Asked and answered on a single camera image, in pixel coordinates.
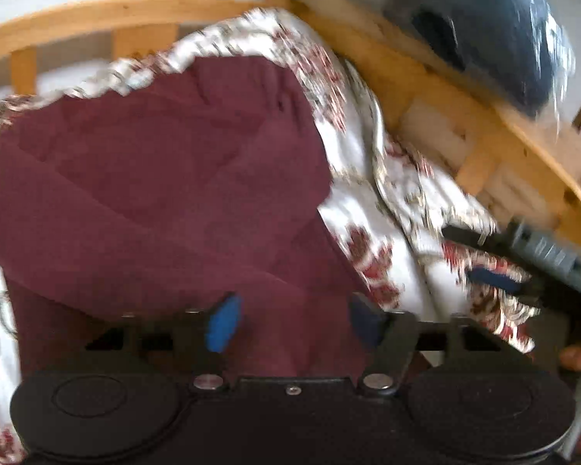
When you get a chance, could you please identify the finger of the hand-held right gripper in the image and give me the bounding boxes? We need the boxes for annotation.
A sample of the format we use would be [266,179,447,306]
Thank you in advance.
[466,263,549,307]
[440,225,515,255]

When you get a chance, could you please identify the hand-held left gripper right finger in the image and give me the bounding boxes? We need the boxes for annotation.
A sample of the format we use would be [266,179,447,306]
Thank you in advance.
[347,293,534,396]

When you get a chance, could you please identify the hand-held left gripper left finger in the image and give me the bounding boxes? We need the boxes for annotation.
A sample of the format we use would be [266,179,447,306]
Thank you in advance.
[84,293,244,394]

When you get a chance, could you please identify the wooden bed frame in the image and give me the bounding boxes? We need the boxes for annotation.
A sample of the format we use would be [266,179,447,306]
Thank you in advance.
[0,0,581,207]

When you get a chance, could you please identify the floral satin bedsheet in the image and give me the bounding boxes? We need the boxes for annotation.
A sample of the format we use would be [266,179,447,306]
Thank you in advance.
[0,9,538,465]

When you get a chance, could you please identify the maroon small garment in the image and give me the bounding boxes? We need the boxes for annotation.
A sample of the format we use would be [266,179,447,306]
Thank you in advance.
[0,54,373,384]

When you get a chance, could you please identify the person's right hand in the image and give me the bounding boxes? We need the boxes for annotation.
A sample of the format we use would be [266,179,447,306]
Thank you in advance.
[559,193,581,374]

